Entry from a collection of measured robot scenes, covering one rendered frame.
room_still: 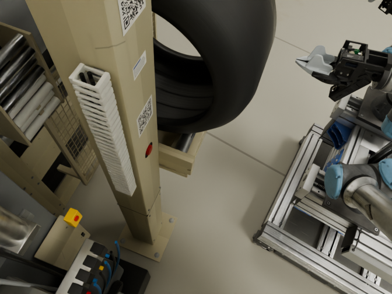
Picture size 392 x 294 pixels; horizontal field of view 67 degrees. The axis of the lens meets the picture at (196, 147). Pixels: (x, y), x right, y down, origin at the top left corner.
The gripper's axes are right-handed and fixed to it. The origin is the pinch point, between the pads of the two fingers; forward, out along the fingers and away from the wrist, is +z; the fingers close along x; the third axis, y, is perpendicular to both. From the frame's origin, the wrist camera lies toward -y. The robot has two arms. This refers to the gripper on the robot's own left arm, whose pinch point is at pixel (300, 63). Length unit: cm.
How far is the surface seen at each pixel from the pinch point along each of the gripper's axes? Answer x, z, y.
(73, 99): 38, 40, 13
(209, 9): 16.3, 20.0, 21.9
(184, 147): 19.8, 26.7, -27.0
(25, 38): 19, 71, 5
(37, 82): 23, 72, -9
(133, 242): 41, 55, -115
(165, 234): 30, 40, -117
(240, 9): 11.9, 15.1, 20.2
